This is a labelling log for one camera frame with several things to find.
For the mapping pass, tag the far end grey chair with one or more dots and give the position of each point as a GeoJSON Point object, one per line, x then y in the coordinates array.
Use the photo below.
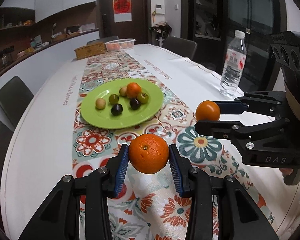
{"type": "Point", "coordinates": [103, 40]}

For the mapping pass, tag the far left grey chair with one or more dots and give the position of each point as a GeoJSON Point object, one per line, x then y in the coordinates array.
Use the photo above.
{"type": "Point", "coordinates": [15, 97]}

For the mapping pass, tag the red calendar poster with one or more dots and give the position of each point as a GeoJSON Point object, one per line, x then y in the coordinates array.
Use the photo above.
{"type": "Point", "coordinates": [122, 10]}

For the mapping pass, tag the clear water bottle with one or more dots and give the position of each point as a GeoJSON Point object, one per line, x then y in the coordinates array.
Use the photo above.
{"type": "Point", "coordinates": [234, 64]}

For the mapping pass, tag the green plate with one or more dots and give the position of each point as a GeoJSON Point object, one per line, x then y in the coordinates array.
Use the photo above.
{"type": "Point", "coordinates": [104, 119]}

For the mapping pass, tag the dark wooden door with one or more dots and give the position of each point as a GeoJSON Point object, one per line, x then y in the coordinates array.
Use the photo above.
{"type": "Point", "coordinates": [138, 28]}

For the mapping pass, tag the person's right hand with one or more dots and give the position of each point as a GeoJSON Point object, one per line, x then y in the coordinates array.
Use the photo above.
{"type": "Point", "coordinates": [286, 171]}

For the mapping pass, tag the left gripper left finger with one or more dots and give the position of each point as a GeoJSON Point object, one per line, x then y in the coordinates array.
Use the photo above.
{"type": "Point", "coordinates": [58, 215]}

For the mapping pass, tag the small orange kumquat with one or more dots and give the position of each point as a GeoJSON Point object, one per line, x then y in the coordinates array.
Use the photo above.
{"type": "Point", "coordinates": [208, 110]}

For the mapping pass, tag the large orange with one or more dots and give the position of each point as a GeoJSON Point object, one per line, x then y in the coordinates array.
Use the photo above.
{"type": "Point", "coordinates": [148, 153]}
{"type": "Point", "coordinates": [133, 90]}

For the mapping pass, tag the beige fruit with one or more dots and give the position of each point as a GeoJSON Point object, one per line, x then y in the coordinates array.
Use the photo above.
{"type": "Point", "coordinates": [100, 103]}
{"type": "Point", "coordinates": [123, 91]}

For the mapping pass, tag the patterned table runner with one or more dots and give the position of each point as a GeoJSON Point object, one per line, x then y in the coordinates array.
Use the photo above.
{"type": "Point", "coordinates": [148, 207]}

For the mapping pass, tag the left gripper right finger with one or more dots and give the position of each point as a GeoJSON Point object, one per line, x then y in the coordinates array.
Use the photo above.
{"type": "Point", "coordinates": [239, 217]}

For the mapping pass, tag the beige fruit middle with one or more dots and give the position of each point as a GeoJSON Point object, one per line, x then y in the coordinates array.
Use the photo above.
{"type": "Point", "coordinates": [123, 91]}

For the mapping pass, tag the green fruit on plate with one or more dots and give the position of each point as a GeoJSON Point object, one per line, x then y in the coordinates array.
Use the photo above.
{"type": "Point", "coordinates": [143, 97]}

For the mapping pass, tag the dark plum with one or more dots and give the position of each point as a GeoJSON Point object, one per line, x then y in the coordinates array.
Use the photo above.
{"type": "Point", "coordinates": [117, 109]}
{"type": "Point", "coordinates": [135, 104]}

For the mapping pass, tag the right side grey chair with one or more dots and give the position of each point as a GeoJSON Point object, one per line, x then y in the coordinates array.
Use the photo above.
{"type": "Point", "coordinates": [180, 46]}

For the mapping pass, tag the clear plastic fruit container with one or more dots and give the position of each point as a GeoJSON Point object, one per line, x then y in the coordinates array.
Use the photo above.
{"type": "Point", "coordinates": [120, 45]}

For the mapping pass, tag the beige fruit left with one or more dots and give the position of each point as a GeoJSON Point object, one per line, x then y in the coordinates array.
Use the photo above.
{"type": "Point", "coordinates": [100, 103]}

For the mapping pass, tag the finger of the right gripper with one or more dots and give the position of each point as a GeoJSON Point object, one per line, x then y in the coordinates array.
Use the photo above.
{"type": "Point", "coordinates": [235, 131]}
{"type": "Point", "coordinates": [269, 103]}

